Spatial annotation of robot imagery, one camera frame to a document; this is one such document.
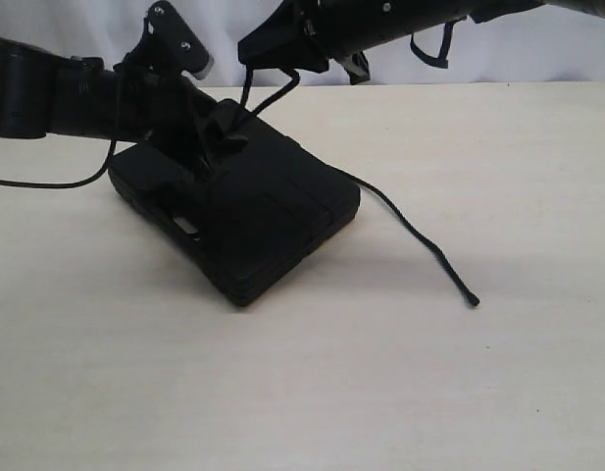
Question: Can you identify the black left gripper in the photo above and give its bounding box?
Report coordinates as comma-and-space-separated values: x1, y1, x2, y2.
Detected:
107, 43, 249, 196

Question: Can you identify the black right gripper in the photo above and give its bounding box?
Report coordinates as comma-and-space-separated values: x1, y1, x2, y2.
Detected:
237, 0, 469, 84

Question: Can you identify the black plastic carrying case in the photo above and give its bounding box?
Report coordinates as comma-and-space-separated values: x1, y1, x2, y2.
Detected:
109, 118, 361, 307

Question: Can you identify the black braided rope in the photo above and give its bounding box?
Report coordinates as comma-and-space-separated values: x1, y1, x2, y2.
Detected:
203, 66, 480, 309

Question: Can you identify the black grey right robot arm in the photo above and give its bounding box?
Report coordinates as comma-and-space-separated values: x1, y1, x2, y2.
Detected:
237, 0, 605, 85

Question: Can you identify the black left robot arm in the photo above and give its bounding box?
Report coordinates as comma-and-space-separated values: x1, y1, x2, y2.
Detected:
0, 30, 249, 197

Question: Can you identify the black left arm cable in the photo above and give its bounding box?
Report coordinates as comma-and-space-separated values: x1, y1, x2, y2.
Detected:
0, 139, 118, 189

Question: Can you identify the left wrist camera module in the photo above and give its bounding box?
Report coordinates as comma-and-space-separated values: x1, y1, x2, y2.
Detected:
146, 1, 214, 80

